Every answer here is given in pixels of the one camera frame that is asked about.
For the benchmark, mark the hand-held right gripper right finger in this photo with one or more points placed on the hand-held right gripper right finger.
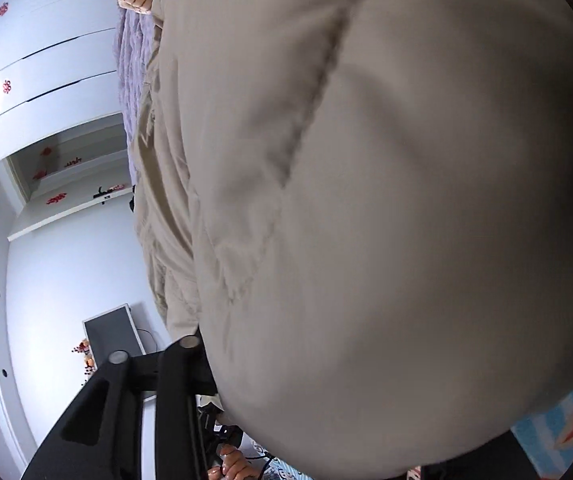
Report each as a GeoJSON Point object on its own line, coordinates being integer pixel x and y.
{"type": "Point", "coordinates": [476, 465]}

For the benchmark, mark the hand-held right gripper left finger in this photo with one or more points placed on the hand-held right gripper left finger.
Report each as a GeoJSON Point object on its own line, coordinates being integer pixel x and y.
{"type": "Point", "coordinates": [171, 370]}

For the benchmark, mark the tan puffer jacket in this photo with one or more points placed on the tan puffer jacket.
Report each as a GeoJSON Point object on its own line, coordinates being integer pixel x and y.
{"type": "Point", "coordinates": [391, 210]}

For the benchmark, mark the person's left hand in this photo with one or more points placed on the person's left hand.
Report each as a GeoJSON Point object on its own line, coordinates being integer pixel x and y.
{"type": "Point", "coordinates": [234, 467]}

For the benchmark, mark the small orange plush toy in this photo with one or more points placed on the small orange plush toy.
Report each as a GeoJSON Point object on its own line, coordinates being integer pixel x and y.
{"type": "Point", "coordinates": [89, 364]}
{"type": "Point", "coordinates": [85, 347]}

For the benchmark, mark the monkey printed striped blanket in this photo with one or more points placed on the monkey printed striped blanket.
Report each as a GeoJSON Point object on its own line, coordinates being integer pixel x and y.
{"type": "Point", "coordinates": [566, 420]}

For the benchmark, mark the purple bedspread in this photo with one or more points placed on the purple bedspread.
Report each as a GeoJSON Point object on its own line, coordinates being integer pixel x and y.
{"type": "Point", "coordinates": [134, 85]}

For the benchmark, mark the white wardrobe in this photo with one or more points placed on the white wardrobe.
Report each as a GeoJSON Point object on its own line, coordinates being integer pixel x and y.
{"type": "Point", "coordinates": [31, 60]}

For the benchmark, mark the white framed wall television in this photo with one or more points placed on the white framed wall television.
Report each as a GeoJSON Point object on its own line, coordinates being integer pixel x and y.
{"type": "Point", "coordinates": [111, 332]}

